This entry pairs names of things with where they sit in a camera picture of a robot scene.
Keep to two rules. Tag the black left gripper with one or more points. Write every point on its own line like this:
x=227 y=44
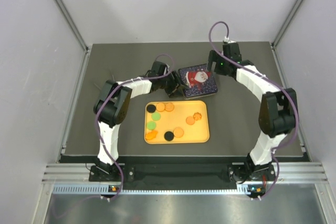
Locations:
x=176 y=83

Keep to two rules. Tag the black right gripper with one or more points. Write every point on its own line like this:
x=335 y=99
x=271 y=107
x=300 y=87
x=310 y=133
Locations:
x=215 y=56

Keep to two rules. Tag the gold tin lid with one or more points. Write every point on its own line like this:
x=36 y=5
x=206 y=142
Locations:
x=199 y=80

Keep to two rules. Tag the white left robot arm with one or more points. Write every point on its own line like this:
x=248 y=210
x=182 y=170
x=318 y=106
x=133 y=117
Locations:
x=113 y=102

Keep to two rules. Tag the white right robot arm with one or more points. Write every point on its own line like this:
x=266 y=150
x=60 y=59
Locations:
x=278 y=114

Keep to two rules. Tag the orange scalloped cookie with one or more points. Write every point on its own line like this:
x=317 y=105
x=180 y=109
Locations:
x=169 y=107

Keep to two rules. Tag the orange round cookie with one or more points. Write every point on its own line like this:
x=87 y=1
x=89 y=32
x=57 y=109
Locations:
x=160 y=107

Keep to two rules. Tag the black sandwich cookie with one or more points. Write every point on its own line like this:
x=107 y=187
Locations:
x=150 y=108
x=169 y=136

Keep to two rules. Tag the orange swirl cookie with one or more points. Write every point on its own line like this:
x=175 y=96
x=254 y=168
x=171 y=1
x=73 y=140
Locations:
x=197 y=116

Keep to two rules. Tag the tan plain round cookie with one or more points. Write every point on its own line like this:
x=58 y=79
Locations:
x=190 y=120

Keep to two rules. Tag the green cookie upper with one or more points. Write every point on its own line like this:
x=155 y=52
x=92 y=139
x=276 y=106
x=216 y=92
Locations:
x=155 y=116

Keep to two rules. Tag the green cookie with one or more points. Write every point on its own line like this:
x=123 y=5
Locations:
x=151 y=125
x=155 y=116

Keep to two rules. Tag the yellow serving tray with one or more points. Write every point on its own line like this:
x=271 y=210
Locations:
x=196 y=133

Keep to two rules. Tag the tan dotted round cookie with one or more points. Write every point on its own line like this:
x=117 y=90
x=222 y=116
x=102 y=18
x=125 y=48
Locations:
x=178 y=132

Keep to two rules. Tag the green cookie lower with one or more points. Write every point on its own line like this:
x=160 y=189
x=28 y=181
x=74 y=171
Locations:
x=151 y=125

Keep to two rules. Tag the orange fish cookie left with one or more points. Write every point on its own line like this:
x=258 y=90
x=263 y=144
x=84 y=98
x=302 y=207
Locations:
x=151 y=135

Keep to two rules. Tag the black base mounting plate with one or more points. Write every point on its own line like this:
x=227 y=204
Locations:
x=171 y=172

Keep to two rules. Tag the slotted cable duct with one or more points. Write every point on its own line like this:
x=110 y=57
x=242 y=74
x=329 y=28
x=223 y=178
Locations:
x=88 y=189

